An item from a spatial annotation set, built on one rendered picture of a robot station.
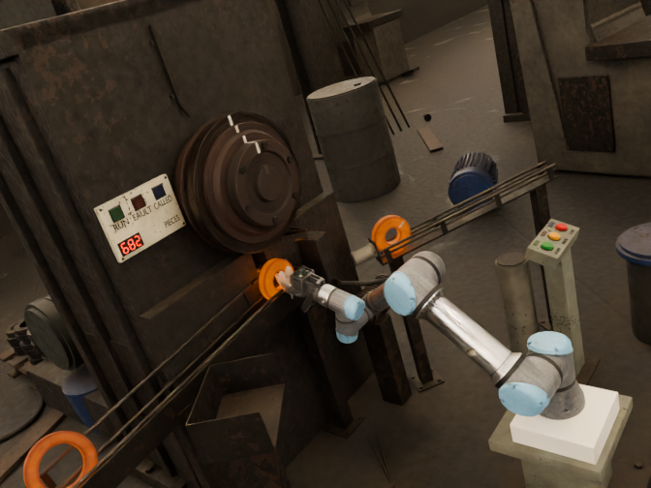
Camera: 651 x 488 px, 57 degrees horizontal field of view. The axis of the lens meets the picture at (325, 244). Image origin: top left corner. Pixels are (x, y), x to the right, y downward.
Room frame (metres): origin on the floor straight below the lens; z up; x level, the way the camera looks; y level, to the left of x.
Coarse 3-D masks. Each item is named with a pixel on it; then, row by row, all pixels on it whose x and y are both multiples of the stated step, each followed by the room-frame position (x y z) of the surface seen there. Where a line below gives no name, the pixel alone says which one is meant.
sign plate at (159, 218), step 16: (160, 176) 1.87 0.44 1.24; (128, 192) 1.79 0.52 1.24; (144, 192) 1.82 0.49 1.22; (96, 208) 1.71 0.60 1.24; (112, 208) 1.74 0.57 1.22; (128, 208) 1.77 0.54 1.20; (144, 208) 1.80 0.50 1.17; (160, 208) 1.84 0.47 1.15; (176, 208) 1.88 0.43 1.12; (112, 224) 1.72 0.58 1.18; (128, 224) 1.76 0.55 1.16; (144, 224) 1.79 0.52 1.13; (160, 224) 1.83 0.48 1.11; (176, 224) 1.86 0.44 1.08; (112, 240) 1.71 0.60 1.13; (144, 240) 1.78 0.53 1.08; (128, 256) 1.73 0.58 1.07
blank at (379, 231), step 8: (392, 216) 2.12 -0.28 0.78; (376, 224) 2.13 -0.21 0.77; (384, 224) 2.11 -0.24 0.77; (392, 224) 2.12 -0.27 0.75; (400, 224) 2.12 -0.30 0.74; (408, 224) 2.13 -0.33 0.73; (376, 232) 2.10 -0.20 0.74; (384, 232) 2.11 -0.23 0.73; (400, 232) 2.12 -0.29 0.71; (408, 232) 2.13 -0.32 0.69; (376, 240) 2.10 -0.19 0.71; (384, 240) 2.11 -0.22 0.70; (408, 240) 2.13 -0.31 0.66; (384, 248) 2.10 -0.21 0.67; (392, 248) 2.11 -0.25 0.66
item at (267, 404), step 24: (240, 360) 1.54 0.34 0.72; (264, 360) 1.52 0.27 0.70; (216, 384) 1.54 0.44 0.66; (240, 384) 1.54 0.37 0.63; (264, 384) 1.53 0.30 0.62; (216, 408) 1.49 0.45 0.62; (240, 408) 1.47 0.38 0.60; (264, 408) 1.44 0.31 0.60; (192, 432) 1.30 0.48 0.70; (216, 432) 1.29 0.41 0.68; (240, 432) 1.28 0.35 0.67; (264, 432) 1.26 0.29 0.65; (216, 456) 1.29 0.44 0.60; (240, 456) 1.28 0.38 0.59; (264, 456) 1.40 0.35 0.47; (264, 480) 1.41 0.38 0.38; (288, 480) 1.45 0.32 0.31
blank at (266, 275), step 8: (264, 264) 1.96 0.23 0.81; (272, 264) 1.95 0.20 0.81; (280, 264) 1.98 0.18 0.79; (288, 264) 2.00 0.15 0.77; (264, 272) 1.93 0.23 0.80; (272, 272) 1.94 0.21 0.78; (264, 280) 1.91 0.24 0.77; (272, 280) 1.94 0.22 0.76; (264, 288) 1.91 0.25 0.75; (272, 288) 1.93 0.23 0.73; (280, 288) 1.96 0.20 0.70; (264, 296) 1.93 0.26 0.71
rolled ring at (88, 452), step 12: (60, 432) 1.39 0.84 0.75; (72, 432) 1.40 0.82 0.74; (36, 444) 1.35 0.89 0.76; (48, 444) 1.36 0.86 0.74; (72, 444) 1.40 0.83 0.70; (84, 444) 1.40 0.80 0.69; (36, 456) 1.33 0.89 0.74; (84, 456) 1.38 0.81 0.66; (96, 456) 1.39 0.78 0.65; (24, 468) 1.31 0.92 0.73; (36, 468) 1.32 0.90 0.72; (84, 468) 1.36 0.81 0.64; (24, 480) 1.30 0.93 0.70; (36, 480) 1.30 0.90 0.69
